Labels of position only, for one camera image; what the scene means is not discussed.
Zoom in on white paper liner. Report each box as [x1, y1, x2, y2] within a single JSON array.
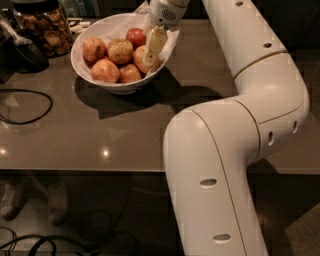
[[99, 1, 181, 78]]

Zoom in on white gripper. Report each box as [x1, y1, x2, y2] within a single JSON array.
[[142, 0, 190, 66]]

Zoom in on white ceramic bowl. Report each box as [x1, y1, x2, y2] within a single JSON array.
[[71, 13, 179, 95]]

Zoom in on black appliance with spoon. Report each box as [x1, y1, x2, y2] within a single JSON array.
[[0, 12, 49, 84]]

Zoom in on white shoe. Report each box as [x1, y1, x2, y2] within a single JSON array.
[[47, 181, 68, 225], [0, 180, 26, 220]]

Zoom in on left white shoe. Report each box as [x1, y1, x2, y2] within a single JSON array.
[[0, 180, 26, 220]]

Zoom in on glass jar of dried chips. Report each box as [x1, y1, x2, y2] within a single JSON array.
[[10, 0, 73, 58]]

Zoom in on dark red apple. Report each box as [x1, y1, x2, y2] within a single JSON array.
[[126, 28, 146, 49]]

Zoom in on small white items behind bowl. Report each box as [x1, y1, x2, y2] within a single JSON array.
[[68, 18, 91, 33]]

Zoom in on centre yellowish apple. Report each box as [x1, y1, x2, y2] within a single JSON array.
[[107, 38, 134, 65]]

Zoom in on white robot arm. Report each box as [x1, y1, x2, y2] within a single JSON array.
[[163, 0, 309, 256]]

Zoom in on orange apple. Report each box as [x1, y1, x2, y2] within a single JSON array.
[[133, 45, 160, 74], [90, 58, 120, 83], [82, 38, 106, 63]]

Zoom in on front centre small apple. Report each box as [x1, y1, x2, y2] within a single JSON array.
[[119, 64, 142, 83]]

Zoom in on black cable on table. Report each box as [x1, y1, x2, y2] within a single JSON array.
[[0, 88, 54, 126]]

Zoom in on black cables on floor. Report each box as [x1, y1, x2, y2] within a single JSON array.
[[0, 213, 138, 256]]

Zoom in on right white shoe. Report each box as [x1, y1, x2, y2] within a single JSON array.
[[47, 181, 68, 225]]

